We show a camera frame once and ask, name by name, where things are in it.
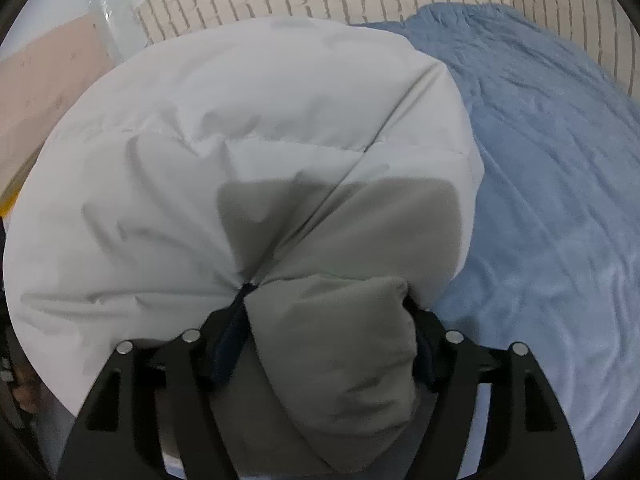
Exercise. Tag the blue bed sheet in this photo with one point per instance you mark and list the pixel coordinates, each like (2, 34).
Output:
(550, 185)

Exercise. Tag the yellow strip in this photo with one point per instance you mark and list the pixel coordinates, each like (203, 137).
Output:
(7, 202)

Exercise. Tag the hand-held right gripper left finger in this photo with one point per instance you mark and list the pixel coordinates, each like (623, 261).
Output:
(227, 342)

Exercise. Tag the peach panel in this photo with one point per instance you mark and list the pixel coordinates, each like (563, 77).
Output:
(45, 75)

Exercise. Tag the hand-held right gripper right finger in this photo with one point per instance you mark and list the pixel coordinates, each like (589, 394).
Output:
(426, 355)

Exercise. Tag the white puffer jacket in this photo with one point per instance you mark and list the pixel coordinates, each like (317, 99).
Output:
(225, 135)

